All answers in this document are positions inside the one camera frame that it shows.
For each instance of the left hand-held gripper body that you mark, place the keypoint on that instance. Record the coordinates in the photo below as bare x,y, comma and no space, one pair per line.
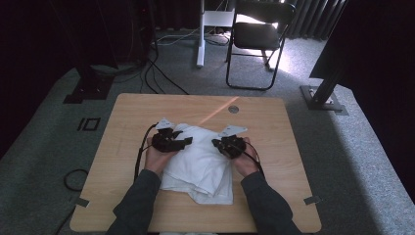
164,140

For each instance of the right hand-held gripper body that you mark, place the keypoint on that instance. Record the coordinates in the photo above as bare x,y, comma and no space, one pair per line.
233,145

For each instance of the white garment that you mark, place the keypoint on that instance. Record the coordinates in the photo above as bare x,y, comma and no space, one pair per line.
199,163

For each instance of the person's right hand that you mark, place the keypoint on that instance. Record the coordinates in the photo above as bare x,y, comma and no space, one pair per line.
246,163

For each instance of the person's left hand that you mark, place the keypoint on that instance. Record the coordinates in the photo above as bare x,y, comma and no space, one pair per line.
156,161

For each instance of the grey table grommet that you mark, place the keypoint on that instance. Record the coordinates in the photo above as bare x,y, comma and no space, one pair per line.
233,109

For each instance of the black stand with square base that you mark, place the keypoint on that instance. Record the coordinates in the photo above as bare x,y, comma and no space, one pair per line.
89,84

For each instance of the grey tape strip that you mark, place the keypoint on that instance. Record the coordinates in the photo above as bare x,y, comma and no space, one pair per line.
312,200
82,202

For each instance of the black stand with metal base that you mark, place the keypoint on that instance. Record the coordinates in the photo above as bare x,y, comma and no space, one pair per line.
323,98

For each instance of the white desk leg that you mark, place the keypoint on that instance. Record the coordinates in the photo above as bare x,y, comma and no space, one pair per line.
204,32

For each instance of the black folding chair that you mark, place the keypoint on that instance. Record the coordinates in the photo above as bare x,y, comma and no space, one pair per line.
257,39

